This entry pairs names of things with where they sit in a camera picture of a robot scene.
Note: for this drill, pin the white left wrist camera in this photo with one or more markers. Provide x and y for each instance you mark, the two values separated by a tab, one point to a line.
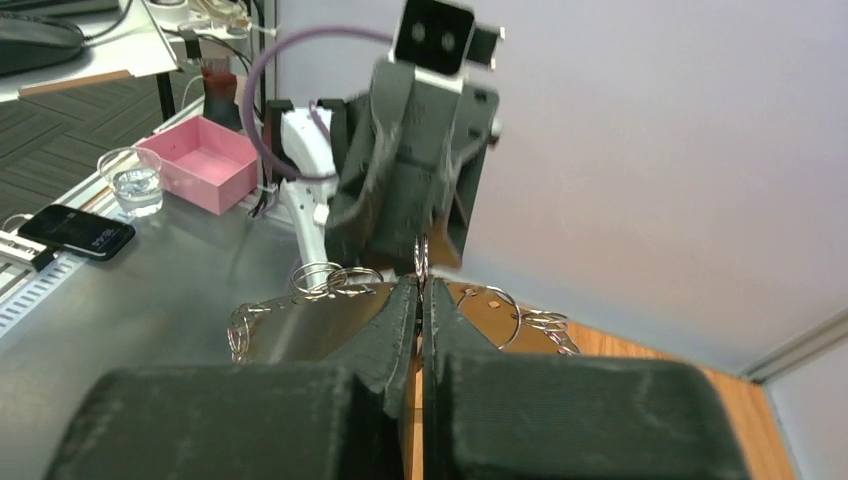
439	39

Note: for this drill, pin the black smartphone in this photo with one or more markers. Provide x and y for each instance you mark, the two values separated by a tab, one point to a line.
82	233

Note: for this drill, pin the pink box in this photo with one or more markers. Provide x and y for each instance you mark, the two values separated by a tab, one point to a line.
205	163

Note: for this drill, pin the black computer mouse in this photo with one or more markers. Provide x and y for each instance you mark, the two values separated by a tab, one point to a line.
31	42

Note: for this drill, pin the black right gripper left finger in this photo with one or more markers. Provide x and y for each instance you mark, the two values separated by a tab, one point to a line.
241	422

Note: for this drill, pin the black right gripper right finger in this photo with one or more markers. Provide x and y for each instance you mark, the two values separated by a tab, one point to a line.
488	414

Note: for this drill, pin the metal key holder plate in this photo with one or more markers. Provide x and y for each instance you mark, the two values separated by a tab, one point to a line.
346	317

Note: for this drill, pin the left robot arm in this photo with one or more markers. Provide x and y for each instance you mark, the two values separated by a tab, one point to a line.
308	179

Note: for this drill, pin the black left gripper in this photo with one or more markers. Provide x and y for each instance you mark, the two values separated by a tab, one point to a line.
411	171

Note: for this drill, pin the clear plastic cup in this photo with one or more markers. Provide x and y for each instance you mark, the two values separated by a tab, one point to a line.
133	176

